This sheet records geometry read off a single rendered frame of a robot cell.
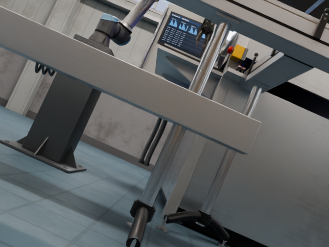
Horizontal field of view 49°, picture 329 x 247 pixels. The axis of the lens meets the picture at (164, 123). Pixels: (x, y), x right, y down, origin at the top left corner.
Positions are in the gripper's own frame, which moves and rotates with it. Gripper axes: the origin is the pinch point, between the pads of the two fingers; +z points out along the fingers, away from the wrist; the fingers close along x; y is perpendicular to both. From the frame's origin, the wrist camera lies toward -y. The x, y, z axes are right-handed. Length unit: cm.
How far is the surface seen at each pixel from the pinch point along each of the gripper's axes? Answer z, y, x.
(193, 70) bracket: 17.4, 4.0, 2.7
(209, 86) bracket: 21.7, 3.2, 15.3
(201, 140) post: 54, 13, 23
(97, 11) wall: -110, -387, -203
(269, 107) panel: 21, 11, 50
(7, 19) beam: 50, 98, -58
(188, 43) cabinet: -25, -86, -13
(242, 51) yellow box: 1.1, 21.8, 23.6
